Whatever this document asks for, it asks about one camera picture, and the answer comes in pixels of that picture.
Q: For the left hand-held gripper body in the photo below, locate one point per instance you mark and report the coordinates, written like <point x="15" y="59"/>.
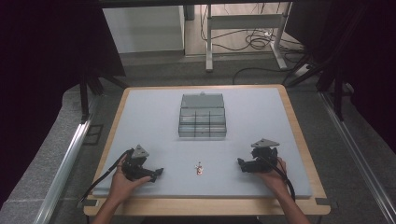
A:
<point x="134" y="161"/>

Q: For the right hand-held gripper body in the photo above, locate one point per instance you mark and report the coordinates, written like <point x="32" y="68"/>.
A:
<point x="261" y="157"/>

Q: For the small red and white ornament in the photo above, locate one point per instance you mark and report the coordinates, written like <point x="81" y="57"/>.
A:
<point x="199" y="168"/>

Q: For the clear plastic compartment box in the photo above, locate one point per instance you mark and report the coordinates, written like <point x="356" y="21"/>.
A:
<point x="202" y="115"/>

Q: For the person's right hand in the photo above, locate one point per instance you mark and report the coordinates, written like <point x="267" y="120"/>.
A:
<point x="274" y="179"/>

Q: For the person's left hand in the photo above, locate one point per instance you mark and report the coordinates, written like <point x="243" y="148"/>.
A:
<point x="122" y="184"/>

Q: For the light grey foam mat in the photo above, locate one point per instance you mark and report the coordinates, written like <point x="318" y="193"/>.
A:
<point x="199" y="146"/>

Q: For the wooden table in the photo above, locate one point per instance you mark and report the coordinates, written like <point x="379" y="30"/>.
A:
<point x="205" y="207"/>

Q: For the black tripod stand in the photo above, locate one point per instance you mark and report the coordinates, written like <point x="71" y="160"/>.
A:
<point x="93" y="84"/>

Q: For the black metal stand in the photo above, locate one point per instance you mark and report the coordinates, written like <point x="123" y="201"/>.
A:
<point x="323" y="74"/>

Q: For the black curtain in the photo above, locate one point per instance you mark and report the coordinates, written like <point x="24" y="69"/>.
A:
<point x="358" y="56"/>
<point x="49" y="77"/>

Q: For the white cabinet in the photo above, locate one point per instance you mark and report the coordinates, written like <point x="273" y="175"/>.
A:
<point x="146" y="29"/>

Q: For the aluminium rail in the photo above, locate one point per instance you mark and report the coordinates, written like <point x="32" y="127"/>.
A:
<point x="62" y="174"/>
<point x="358" y="155"/>

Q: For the white metal desk frame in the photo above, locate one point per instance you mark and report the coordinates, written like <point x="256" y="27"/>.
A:
<point x="246" y="31"/>

